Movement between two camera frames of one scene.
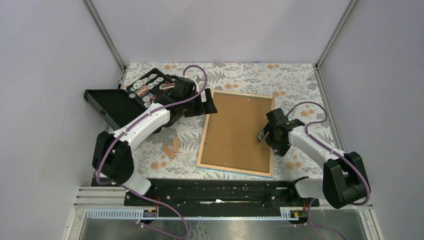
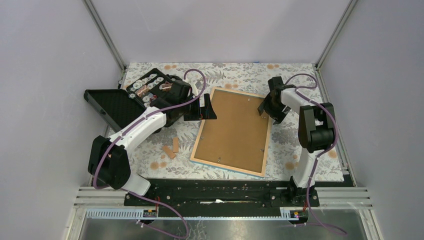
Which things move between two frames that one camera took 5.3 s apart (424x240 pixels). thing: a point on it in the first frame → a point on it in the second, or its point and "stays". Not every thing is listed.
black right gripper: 279,149 → 277,116
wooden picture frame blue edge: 229,141 stays
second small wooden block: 168,151 stays
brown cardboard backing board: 231,139 stays
